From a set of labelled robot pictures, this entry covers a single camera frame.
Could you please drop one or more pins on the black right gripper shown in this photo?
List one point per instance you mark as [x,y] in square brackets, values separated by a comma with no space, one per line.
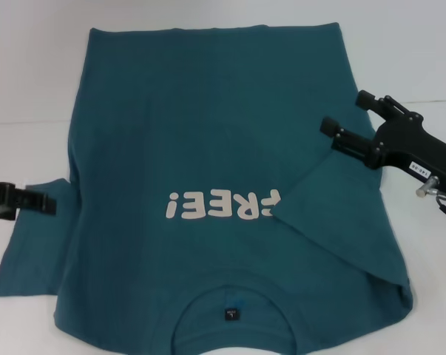
[411,144]

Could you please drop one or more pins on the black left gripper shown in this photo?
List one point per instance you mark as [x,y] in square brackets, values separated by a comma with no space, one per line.
[0,199]

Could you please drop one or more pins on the teal t-shirt with FREE print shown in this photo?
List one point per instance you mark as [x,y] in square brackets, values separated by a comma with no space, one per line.
[208,111]

